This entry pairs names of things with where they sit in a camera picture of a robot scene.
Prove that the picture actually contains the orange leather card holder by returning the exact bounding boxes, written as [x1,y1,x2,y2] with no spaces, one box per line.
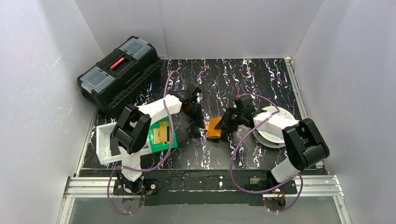
[206,117,222,140]

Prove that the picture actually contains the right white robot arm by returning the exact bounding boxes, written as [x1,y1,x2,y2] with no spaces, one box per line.
[210,94,330,188]

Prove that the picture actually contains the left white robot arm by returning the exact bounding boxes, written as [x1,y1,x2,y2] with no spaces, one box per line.
[112,87,205,188]

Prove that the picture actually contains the gold card in bin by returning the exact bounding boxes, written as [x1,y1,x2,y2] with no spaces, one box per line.
[153,121,171,144]

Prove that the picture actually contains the green plastic bin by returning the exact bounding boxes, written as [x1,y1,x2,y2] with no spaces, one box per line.
[148,117,171,153]

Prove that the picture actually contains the white filament spool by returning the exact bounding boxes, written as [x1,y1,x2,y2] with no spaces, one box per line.
[253,107,299,149]

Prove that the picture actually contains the black plastic toolbox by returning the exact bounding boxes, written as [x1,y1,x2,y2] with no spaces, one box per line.
[77,36,161,116]

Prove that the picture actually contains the white foam tray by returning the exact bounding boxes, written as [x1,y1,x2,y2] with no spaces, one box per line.
[96,122,152,166]

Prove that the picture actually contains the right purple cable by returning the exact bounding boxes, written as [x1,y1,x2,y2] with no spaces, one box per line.
[229,93,304,214]

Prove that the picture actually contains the purple cable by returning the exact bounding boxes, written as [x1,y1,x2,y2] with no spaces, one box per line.
[106,70,186,216]
[229,93,304,214]

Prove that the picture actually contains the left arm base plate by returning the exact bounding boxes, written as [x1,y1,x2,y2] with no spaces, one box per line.
[110,178,159,196]

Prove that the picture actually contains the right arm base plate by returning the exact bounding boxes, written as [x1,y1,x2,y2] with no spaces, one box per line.
[245,178,299,195]

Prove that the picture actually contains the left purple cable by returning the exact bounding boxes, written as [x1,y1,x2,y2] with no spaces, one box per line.
[106,70,186,216]

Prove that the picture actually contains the aluminium frame rail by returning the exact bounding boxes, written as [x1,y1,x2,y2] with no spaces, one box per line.
[58,171,351,224]

